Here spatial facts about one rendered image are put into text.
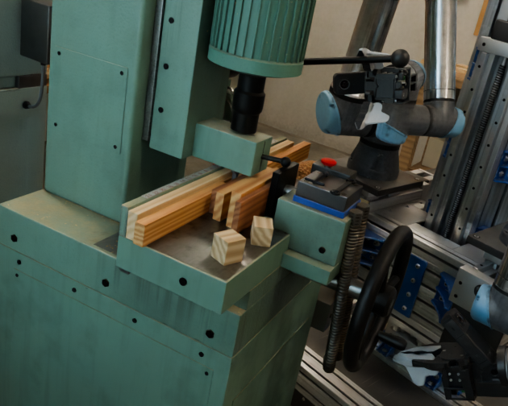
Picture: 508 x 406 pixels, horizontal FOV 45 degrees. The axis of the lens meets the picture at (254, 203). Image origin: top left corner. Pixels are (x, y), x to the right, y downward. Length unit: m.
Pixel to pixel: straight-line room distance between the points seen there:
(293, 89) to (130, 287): 3.82
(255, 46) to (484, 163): 0.82
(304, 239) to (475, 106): 0.76
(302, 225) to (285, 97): 3.83
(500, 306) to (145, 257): 0.65
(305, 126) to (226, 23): 3.79
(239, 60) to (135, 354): 0.59
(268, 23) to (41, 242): 0.61
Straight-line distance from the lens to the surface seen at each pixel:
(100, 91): 1.23
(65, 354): 1.37
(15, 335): 1.46
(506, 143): 1.73
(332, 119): 1.65
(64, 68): 1.29
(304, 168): 1.40
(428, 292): 1.71
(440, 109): 1.55
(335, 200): 1.08
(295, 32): 1.09
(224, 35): 1.10
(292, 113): 4.89
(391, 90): 1.29
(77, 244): 1.22
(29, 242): 1.32
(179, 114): 1.18
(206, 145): 1.20
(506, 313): 1.24
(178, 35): 1.16
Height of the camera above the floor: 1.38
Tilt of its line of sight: 23 degrees down
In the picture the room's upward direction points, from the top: 11 degrees clockwise
